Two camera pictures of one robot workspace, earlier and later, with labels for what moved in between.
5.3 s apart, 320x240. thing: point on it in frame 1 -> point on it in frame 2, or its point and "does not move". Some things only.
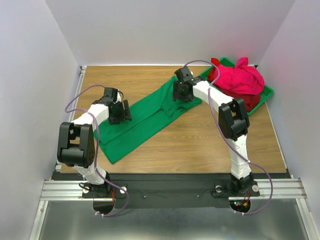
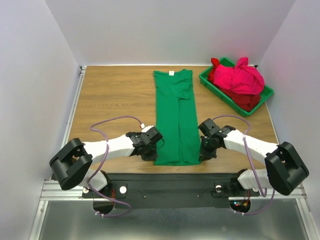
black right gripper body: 180,95 -> 205,152
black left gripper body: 119,115 -> 151,154
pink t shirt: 242,78 does not move
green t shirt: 115,139 -> 177,141
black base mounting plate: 148,190 does not move
